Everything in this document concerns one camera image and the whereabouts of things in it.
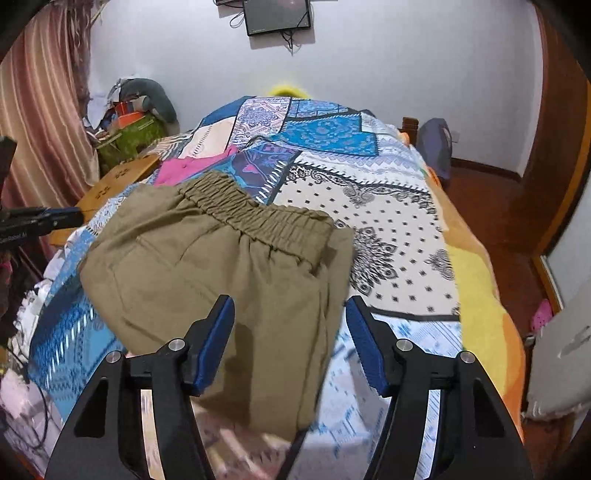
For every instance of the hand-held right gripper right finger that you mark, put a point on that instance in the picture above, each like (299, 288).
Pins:
(364, 346)

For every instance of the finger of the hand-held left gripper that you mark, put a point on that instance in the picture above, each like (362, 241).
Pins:
(64, 218)

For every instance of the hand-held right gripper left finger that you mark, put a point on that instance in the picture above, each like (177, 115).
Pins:
(214, 350)

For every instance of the khaki pants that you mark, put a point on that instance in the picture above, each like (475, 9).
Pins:
(184, 267)

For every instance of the striped pink curtain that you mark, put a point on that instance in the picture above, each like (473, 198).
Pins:
(41, 106)

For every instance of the wooden nightstand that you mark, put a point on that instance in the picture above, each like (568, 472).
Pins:
(120, 177)

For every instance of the green storage box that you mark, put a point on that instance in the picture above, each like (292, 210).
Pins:
(134, 136)

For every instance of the pile of clothes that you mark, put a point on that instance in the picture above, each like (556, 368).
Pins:
(108, 106)

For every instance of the yellow orange fleece blanket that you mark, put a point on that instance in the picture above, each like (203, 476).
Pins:
(480, 300)

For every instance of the pink garment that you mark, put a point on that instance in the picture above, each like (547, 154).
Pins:
(184, 168)

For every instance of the patchwork printed blanket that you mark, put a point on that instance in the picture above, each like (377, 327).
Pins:
(392, 217)

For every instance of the grey plush cushion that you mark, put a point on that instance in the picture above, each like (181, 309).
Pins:
(159, 99)

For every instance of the pink slipper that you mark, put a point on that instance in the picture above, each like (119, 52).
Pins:
(541, 316)

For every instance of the grey pillow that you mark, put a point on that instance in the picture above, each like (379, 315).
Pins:
(563, 360)

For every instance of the grey backpack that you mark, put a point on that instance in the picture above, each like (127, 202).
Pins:
(436, 143)

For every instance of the white wardrobe door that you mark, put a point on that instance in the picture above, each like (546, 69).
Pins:
(572, 258)

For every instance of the yellow foam tube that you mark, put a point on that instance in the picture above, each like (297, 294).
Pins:
(288, 90)

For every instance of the brown wooden door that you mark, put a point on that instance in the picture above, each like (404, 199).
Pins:
(554, 138)

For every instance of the small black monitor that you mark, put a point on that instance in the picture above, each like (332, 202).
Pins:
(277, 16)

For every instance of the wooden bed frame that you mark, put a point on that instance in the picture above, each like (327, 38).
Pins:
(410, 129)

